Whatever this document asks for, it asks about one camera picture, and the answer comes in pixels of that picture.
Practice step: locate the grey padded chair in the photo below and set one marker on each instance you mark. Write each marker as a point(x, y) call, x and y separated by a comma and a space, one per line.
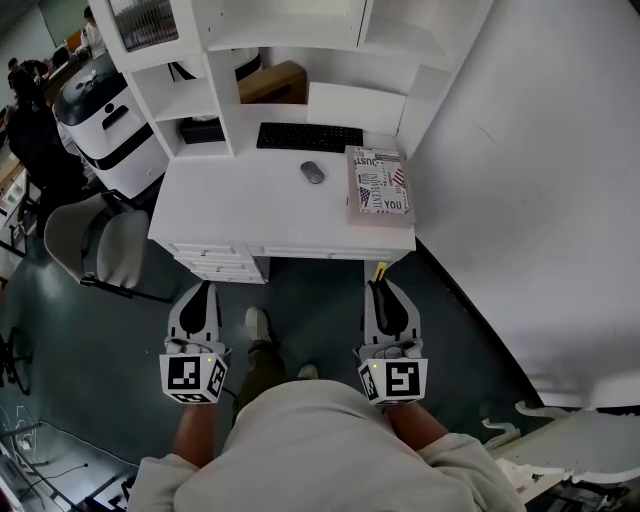
point(120, 245)

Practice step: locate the person's left forearm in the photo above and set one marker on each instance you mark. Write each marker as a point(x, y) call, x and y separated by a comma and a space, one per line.
point(195, 435)

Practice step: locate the white shelf unit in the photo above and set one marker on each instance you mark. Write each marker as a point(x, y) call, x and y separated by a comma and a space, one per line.
point(280, 20)

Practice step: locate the printed cardboard box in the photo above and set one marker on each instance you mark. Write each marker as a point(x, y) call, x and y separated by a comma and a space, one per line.
point(380, 185)

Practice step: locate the person's right forearm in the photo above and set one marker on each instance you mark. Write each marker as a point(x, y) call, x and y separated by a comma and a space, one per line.
point(412, 425)

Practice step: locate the grey computer mouse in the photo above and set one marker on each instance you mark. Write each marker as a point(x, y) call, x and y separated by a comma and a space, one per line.
point(312, 172)

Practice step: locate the black and white printed sheet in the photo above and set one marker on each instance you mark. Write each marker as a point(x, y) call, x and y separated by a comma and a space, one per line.
point(117, 495)

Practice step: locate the grey metal frame table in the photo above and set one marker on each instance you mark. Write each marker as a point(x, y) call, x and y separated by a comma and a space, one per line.
point(20, 480)

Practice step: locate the person's left beige shoe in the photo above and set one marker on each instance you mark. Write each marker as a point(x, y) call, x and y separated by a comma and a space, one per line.
point(259, 322)

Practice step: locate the white desk with drawers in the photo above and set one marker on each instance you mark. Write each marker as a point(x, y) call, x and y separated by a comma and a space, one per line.
point(215, 249)

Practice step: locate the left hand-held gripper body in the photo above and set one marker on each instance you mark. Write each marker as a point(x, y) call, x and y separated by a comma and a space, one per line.
point(190, 375)

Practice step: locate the person's right beige shoe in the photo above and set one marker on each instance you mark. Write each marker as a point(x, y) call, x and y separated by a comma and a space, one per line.
point(308, 372)

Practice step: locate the black office chair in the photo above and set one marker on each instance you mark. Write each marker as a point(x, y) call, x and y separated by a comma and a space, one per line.
point(45, 150)

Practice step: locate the black keyboard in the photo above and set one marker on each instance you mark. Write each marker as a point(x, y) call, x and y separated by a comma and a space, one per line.
point(310, 136)

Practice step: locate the black swivel chair base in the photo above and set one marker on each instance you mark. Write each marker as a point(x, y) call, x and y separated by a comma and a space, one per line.
point(12, 357)

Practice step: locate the person's beige sweatshirt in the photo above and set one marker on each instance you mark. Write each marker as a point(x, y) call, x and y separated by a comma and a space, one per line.
point(320, 450)

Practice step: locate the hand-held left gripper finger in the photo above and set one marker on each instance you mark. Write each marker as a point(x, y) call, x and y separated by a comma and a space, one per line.
point(214, 320)
point(176, 322)

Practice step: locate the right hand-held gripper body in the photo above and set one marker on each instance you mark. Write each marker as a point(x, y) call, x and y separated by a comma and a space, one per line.
point(400, 380)

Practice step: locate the person's dark trousers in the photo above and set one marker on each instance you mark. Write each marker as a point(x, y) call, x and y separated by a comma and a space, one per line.
point(260, 370)

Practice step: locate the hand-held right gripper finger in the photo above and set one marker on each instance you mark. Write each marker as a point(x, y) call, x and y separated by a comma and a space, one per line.
point(369, 320)
point(411, 320)

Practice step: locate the person's beige shoe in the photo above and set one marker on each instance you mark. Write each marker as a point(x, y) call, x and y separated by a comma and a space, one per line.
point(308, 372)
point(259, 322)

